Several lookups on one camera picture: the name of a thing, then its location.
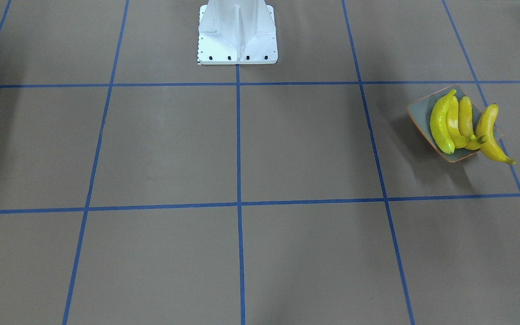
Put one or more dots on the yellow banana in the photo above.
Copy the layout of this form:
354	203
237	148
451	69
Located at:
452	125
437	123
466	127
485	127

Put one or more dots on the grey square plate orange rim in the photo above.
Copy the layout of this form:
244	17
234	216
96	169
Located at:
420	112

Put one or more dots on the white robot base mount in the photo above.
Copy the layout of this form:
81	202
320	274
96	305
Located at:
237	32

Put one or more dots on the brown paper table cover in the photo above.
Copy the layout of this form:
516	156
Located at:
140	188

